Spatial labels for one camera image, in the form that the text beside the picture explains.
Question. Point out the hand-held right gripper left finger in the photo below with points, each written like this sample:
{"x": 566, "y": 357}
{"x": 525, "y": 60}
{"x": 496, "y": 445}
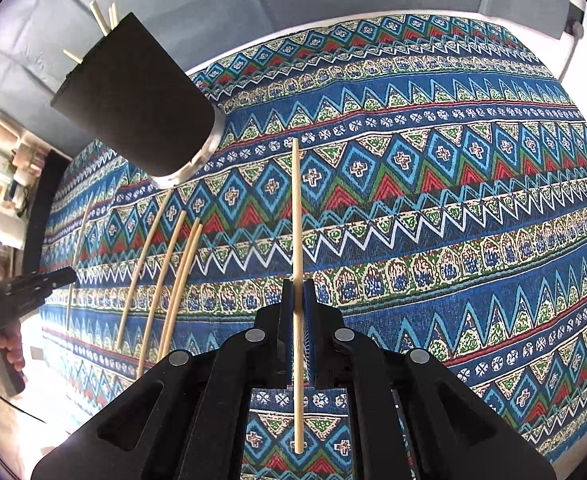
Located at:
{"x": 288, "y": 335}

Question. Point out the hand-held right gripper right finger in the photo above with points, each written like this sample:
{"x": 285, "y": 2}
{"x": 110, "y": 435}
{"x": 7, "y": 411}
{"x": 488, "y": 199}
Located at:
{"x": 311, "y": 335}

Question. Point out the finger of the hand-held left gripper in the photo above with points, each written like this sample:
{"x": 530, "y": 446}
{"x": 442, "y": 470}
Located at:
{"x": 43, "y": 282}

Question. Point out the black cylindrical utensil holder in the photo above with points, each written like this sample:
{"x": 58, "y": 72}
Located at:
{"x": 133, "y": 100}

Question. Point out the wooden chopstick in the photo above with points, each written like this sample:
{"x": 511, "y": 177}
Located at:
{"x": 115, "y": 14}
{"x": 182, "y": 285}
{"x": 296, "y": 210}
{"x": 72, "y": 56}
{"x": 98, "y": 17}
{"x": 110, "y": 17}
{"x": 176, "y": 285}
{"x": 146, "y": 250}
{"x": 161, "y": 280}

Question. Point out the black side table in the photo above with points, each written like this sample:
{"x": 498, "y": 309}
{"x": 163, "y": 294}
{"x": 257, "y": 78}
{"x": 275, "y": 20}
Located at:
{"x": 46, "y": 200}

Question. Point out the patterned blue tablecloth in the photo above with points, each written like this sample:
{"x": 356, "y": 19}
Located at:
{"x": 423, "y": 185}

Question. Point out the person's left hand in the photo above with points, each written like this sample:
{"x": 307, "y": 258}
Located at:
{"x": 8, "y": 342}

